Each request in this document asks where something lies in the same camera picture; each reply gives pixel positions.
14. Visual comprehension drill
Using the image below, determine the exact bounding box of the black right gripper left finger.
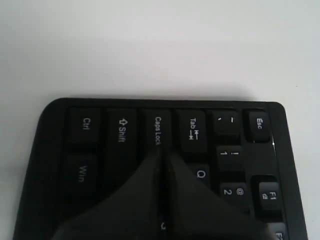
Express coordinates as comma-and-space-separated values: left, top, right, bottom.
52, 148, 162, 240

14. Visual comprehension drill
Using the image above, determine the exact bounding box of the black acer keyboard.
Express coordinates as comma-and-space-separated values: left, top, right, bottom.
13, 98, 308, 240

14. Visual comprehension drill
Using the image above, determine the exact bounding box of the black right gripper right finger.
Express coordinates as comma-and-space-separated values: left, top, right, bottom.
165, 152, 275, 240

